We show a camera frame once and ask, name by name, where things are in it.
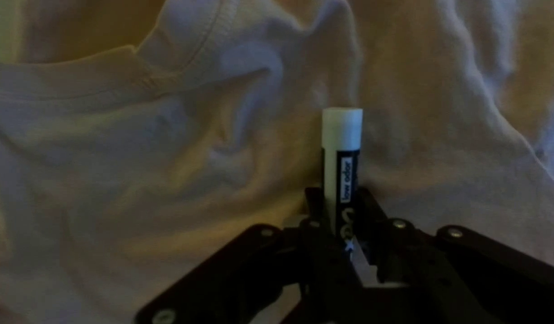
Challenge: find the black and white marker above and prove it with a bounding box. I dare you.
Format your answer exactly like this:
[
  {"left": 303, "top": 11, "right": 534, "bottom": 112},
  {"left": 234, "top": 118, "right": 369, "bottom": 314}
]
[{"left": 319, "top": 107, "right": 366, "bottom": 258}]

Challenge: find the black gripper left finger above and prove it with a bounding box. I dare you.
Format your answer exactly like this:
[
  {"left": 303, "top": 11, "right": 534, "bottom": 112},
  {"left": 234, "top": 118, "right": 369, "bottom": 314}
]
[{"left": 133, "top": 186, "right": 357, "bottom": 324}]

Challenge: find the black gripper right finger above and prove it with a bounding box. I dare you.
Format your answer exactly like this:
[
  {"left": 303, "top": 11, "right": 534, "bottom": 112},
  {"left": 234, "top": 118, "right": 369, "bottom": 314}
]
[{"left": 350, "top": 186, "right": 554, "bottom": 324}]

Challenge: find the peach cloth towel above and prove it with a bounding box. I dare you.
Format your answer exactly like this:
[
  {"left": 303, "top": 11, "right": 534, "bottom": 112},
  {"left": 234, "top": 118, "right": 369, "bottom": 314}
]
[{"left": 0, "top": 0, "right": 554, "bottom": 324}]

